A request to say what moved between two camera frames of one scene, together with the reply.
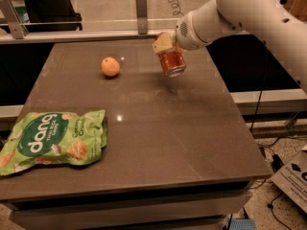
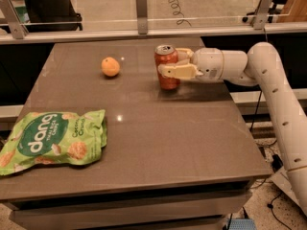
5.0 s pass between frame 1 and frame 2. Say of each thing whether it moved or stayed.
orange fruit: stayed
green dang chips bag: stayed
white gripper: moved
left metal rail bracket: stayed
